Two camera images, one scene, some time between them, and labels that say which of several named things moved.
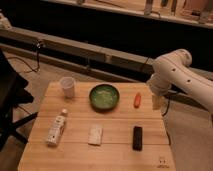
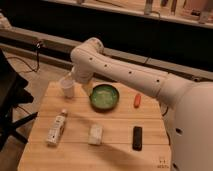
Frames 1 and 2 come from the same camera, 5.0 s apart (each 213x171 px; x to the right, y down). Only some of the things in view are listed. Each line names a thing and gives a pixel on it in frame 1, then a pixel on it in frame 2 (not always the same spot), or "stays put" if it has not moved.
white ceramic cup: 68,85 stays put
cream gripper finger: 156,102 → 88,87
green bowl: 104,97 stays put
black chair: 13,93 stays put
